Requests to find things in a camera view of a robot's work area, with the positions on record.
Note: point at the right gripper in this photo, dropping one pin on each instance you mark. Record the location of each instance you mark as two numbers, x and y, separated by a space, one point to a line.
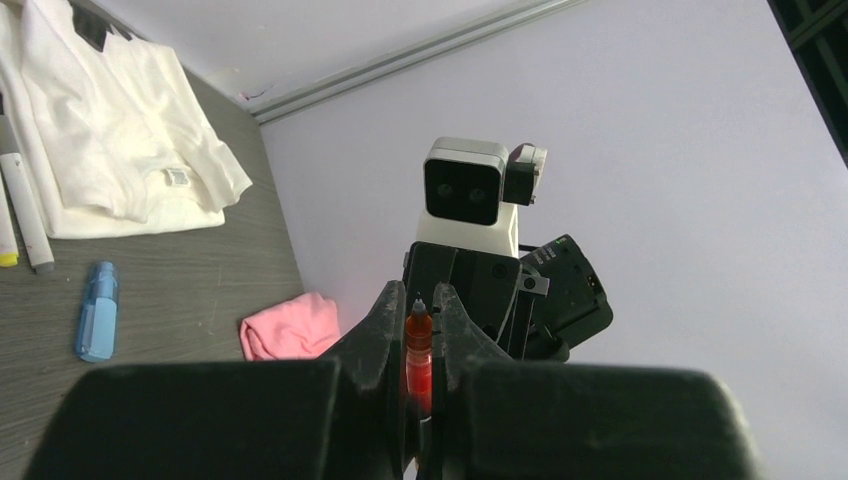
497 292

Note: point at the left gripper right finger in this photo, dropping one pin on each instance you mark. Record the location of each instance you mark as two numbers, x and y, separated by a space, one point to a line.
500 418

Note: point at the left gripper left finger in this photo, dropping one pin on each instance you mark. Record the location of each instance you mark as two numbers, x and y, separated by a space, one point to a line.
339 416

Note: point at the orange brown gel pen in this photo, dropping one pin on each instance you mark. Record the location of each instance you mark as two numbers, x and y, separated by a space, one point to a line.
419 358

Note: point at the light blue highlighter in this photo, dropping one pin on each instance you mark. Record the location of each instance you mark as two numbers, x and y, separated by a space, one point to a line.
97 327

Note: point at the white acrylic marker grey tip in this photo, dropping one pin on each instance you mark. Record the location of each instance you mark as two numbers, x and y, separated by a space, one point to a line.
23 199

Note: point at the white pen yellow end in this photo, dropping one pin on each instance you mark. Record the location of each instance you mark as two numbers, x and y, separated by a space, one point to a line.
8 243

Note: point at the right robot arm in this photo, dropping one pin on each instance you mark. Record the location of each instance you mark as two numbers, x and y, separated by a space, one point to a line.
537 306

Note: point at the pink cloth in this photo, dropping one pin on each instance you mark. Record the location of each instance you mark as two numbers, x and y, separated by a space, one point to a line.
301 328

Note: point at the white folded cloth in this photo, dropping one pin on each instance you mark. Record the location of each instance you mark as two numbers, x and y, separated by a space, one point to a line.
114 140

